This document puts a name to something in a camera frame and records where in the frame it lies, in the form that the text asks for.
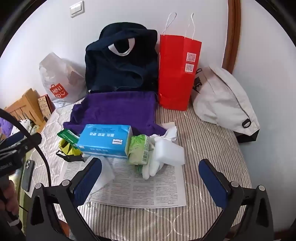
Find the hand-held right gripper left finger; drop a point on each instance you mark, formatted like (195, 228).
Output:
(89, 180)

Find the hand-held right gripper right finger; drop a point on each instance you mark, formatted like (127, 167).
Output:
(214, 183)

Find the yellow mesh bag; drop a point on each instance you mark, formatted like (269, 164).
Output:
(69, 150)

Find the blue tissue pack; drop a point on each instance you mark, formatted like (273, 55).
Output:
(104, 141)

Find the green wet wipe sachet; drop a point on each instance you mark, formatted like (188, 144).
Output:
(67, 136)

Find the white sponge block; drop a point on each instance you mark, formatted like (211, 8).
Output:
(170, 153)

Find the green tissue pack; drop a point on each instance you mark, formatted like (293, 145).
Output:
(138, 148)

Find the white gloves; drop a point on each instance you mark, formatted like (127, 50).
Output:
(150, 170)

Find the purple towel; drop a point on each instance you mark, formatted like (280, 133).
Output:
(115, 109)

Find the person's left hand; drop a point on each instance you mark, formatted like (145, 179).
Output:
(10, 197)

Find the dark smartphone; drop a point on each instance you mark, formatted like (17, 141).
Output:
(27, 173)

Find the striped bed cover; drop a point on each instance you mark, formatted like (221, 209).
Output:
(208, 143)

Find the brown cardboard box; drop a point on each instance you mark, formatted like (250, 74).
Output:
(25, 104)

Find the brown patterned box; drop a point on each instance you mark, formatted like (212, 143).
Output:
(45, 105)

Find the printed paper sheet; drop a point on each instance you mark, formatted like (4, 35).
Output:
(143, 190)

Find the crumpled white tissue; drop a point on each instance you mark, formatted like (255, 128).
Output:
(170, 134)

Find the white plastic shopping bag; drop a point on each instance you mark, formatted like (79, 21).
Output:
(57, 71)

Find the brown paper bag black logo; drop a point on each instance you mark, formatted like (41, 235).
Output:
(198, 81)

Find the navy blue backpack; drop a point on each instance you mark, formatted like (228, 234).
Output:
(108, 69)

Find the red paper bag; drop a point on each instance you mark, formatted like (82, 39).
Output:
(175, 74)

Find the wooden door frame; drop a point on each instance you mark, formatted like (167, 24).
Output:
(233, 34)

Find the white wall switch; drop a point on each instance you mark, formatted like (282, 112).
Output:
(77, 8)

